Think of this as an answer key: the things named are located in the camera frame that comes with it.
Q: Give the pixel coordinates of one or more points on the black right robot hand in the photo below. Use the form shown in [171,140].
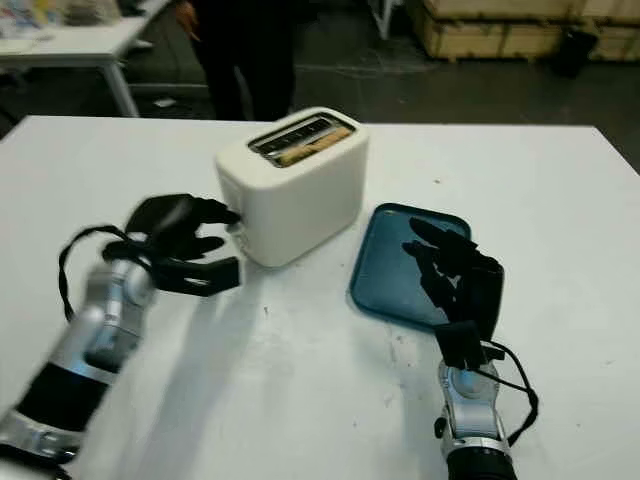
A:
[475,290]

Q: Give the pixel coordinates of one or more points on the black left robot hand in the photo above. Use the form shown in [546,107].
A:
[170,220]

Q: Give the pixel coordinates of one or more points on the slice of brown bread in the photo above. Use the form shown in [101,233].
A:
[312,147]

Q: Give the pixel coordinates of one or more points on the blue plastic tray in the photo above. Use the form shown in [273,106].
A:
[395,270]

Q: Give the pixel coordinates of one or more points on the white two-slot toaster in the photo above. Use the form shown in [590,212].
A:
[300,200]

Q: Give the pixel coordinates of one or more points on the white paper sheet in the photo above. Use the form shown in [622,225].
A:
[165,102]

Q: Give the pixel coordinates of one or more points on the person in dark clothes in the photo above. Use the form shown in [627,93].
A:
[245,60]

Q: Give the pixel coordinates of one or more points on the white side table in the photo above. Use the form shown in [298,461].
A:
[65,45]

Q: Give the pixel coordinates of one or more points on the black trash bin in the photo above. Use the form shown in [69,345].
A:
[575,52]

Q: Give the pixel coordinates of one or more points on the stacked wooden crates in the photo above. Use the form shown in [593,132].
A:
[520,25]

